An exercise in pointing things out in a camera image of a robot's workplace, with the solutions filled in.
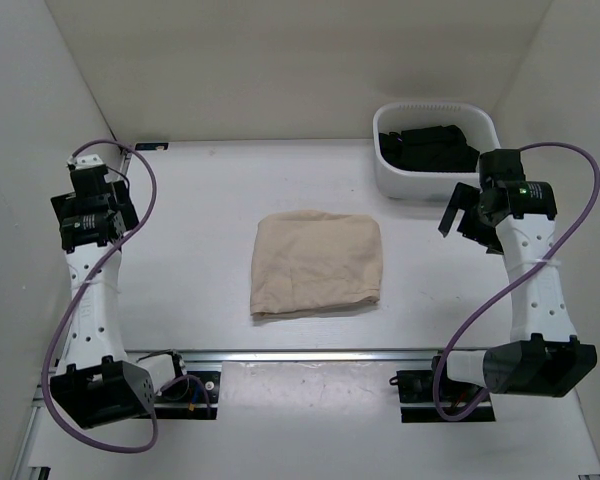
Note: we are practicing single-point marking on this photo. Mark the blue corner label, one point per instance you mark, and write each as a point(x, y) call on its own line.
point(152, 146)

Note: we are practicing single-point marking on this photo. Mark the black trousers in basket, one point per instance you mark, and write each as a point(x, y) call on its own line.
point(441, 149)

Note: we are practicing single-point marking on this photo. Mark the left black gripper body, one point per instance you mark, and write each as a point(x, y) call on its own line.
point(123, 205)

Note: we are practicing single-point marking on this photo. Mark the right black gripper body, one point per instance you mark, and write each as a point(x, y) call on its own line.
point(477, 226)

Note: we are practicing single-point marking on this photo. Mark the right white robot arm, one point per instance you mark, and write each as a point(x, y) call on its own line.
point(515, 218)

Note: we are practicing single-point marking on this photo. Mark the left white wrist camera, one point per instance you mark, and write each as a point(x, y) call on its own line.
point(84, 162)

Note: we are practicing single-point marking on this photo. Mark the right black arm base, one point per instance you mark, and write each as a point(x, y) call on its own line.
point(415, 391)

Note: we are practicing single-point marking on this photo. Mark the beige trousers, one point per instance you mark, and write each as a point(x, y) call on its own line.
point(313, 261)

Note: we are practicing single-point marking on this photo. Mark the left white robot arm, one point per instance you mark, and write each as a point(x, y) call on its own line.
point(95, 382)

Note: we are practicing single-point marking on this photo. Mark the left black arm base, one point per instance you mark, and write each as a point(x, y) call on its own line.
point(188, 401)

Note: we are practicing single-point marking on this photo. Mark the white plastic basket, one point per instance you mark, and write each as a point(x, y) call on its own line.
point(434, 187)

